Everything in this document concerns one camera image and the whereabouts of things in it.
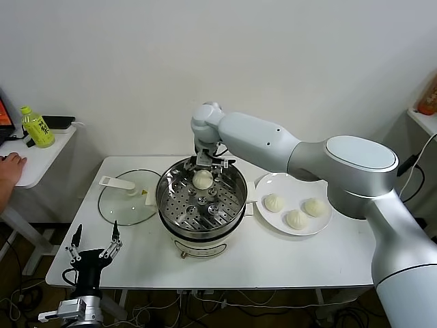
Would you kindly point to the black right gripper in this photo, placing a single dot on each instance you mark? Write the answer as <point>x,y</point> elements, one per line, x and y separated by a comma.
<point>205,146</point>

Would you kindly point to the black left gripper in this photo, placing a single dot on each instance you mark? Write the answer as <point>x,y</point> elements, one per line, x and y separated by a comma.
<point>88,270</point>

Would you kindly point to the white steamed baozi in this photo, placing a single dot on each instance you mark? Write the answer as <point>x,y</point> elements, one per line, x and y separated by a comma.
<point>314,206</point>
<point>297,219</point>
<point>202,179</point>
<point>274,202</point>

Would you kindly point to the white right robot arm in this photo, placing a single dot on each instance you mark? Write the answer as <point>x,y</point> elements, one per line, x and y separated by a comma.
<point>341,160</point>

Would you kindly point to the bare person forearm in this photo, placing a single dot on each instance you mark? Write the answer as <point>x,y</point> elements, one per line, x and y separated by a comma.
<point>5,200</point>

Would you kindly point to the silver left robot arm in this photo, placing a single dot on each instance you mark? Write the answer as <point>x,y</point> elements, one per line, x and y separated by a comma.
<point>88,311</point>

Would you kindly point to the stainless steel steamer basket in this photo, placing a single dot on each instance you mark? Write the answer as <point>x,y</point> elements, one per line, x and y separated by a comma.
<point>205,218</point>

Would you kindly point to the bare person hand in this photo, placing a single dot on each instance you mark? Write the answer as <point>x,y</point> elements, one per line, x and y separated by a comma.
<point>12,169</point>

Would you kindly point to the white table leg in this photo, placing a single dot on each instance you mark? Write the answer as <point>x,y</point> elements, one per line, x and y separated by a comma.
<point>319,296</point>
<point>122,299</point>

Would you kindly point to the white electric cooker base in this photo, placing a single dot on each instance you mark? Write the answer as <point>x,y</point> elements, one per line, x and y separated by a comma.
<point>201,247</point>

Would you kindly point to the white round plate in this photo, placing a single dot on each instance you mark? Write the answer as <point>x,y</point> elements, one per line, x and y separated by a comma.
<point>273,222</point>

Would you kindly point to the white side table with laptop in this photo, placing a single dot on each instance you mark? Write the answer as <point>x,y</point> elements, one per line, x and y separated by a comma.
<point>41,160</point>

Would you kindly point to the black usb dongle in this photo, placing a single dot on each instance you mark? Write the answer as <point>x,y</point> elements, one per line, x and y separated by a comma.
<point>30,143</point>

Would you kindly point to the yellow green tea bottle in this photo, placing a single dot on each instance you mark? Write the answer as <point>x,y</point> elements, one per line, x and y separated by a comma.
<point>37,131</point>

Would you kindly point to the white power strip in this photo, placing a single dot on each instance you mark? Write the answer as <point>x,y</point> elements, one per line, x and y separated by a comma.
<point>205,292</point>

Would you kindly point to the black laptop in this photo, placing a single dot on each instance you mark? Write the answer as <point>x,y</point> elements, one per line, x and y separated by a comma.
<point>4,116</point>

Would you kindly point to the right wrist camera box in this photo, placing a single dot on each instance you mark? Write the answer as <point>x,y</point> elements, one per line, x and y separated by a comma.
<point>206,160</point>

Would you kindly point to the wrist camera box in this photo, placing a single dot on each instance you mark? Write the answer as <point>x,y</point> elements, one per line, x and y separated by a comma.
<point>206,160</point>
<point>68,307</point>

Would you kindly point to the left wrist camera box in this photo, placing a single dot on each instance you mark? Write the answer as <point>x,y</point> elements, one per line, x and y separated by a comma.
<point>68,307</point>

